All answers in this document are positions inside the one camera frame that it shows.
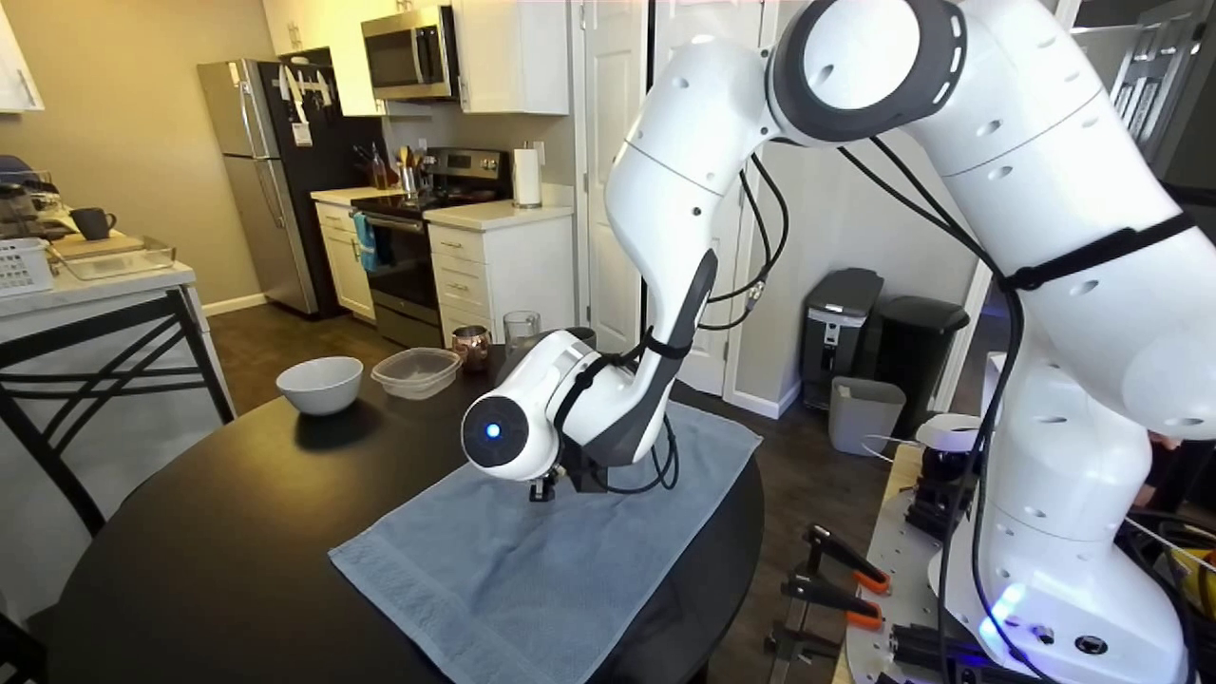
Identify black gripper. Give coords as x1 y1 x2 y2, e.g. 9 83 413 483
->
528 444 609 501

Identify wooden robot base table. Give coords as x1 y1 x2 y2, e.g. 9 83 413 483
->
833 442 937 684

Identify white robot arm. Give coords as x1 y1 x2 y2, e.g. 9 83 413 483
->
460 0 1216 684

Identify blue towel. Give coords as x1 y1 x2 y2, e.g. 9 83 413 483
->
332 402 761 684

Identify white ceramic bowl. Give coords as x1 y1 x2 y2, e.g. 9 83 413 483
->
279 357 364 418

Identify paper towel roll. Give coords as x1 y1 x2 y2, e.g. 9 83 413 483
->
514 150 542 210

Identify glass jar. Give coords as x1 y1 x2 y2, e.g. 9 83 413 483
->
500 313 541 364

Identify black orange clamp upper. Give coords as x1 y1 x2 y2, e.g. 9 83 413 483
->
804 523 889 597

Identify black orange clamp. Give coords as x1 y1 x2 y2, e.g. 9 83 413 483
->
782 574 880 630
804 523 889 597

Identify black orange clamp lower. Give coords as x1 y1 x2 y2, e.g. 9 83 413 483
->
782 574 880 630

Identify black stove oven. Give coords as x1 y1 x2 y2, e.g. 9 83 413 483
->
358 150 510 347

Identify small grey bin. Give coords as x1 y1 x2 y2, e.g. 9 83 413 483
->
828 375 906 456

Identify black trash can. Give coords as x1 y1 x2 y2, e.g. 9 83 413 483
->
799 261 974 442

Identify round black table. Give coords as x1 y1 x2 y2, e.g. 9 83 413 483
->
27 364 768 684

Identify white upper cabinets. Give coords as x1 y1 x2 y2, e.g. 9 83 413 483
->
263 0 571 118

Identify stainless microwave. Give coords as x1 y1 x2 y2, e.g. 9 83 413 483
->
361 5 456 104

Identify stainless steel refrigerator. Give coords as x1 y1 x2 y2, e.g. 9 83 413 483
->
196 53 377 317

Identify black chair right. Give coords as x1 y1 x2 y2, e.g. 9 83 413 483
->
0 290 232 536

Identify black mug on counter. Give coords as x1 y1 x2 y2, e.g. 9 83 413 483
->
67 210 119 241

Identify white kitchen counter cabinet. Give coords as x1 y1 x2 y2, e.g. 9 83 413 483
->
0 231 195 338

